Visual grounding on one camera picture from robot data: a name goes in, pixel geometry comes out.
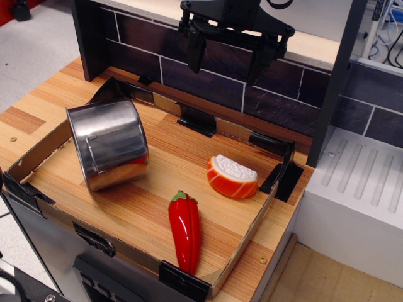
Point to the dark grey vertical post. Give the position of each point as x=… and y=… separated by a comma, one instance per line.
x=325, y=127

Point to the shiny metal pot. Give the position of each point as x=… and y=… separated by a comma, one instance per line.
x=110, y=142

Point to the white toy sink drainboard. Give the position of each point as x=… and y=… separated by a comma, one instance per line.
x=351, y=210

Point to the black toy oven front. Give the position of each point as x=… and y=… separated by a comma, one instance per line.
x=106, y=280

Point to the red toy chili pepper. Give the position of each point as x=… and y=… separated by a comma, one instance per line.
x=185, y=222

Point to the dark object top left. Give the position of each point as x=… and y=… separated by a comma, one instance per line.
x=20, y=10

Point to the orange salmon sushi toy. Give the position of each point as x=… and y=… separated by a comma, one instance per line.
x=230, y=178

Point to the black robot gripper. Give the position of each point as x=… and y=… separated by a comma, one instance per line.
x=242, y=24

